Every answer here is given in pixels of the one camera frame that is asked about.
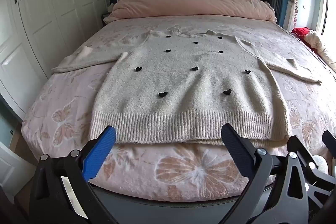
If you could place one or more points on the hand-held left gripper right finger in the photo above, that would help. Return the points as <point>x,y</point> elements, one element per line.
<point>236,150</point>

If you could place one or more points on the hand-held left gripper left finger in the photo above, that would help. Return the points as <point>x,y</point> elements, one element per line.
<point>101,153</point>

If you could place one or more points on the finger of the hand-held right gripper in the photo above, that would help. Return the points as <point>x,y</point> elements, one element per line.
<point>302,148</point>
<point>330,140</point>

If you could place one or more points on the cream knit sweater black hearts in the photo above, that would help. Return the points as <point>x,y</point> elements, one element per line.
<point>183,82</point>

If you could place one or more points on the bed with floral pink sheet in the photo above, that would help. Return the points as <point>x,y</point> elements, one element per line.
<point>197,169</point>

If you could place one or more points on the cream fuzzy blanket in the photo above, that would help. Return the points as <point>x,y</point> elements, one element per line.
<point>321,48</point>

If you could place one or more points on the red cloth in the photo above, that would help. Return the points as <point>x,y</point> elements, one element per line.
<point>300,32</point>

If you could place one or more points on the window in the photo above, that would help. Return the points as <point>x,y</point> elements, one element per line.
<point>329,3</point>

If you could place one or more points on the white wardrobe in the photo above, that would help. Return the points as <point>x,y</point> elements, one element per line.
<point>52,16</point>

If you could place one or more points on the pink duvet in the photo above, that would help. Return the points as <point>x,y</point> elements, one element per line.
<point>189,3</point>

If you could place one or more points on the dark grey bed frame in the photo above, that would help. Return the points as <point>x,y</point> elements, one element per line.
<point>157,200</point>

